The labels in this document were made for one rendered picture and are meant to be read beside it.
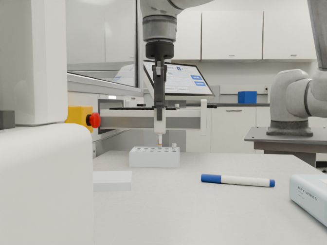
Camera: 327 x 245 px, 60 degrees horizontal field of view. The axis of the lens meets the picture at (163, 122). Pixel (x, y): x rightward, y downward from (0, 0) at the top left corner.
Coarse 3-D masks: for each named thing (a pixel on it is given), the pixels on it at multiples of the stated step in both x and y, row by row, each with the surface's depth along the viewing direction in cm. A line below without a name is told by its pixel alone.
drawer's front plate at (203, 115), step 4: (204, 100) 84; (204, 104) 84; (204, 108) 84; (204, 112) 84; (200, 116) 85; (204, 116) 85; (200, 120) 85; (204, 120) 85; (200, 124) 85; (204, 124) 85; (200, 128) 85; (204, 128) 85; (200, 132) 85; (204, 132) 85
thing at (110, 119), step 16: (112, 112) 90; (128, 112) 90; (144, 112) 89; (176, 112) 88; (192, 112) 87; (112, 128) 91; (128, 128) 90; (144, 128) 89; (176, 128) 88; (192, 128) 87
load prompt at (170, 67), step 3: (150, 63) 187; (168, 66) 195; (171, 66) 197; (174, 66) 199; (177, 66) 201; (180, 66) 203; (168, 69) 193; (171, 69) 195; (174, 69) 197; (177, 69) 198; (180, 69) 200; (183, 69) 203
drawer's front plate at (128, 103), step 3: (126, 102) 120; (129, 102) 120; (132, 102) 125; (135, 102) 131; (138, 102) 137; (141, 102) 143; (126, 105) 120; (129, 105) 120; (132, 105) 126; (135, 105) 131
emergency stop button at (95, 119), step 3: (93, 114) 69; (96, 114) 69; (90, 117) 69; (93, 117) 68; (96, 117) 69; (99, 117) 70; (90, 120) 69; (93, 120) 68; (96, 120) 69; (99, 120) 70; (90, 123) 70; (93, 123) 68; (96, 123) 69; (99, 123) 70; (93, 126) 69; (96, 126) 69
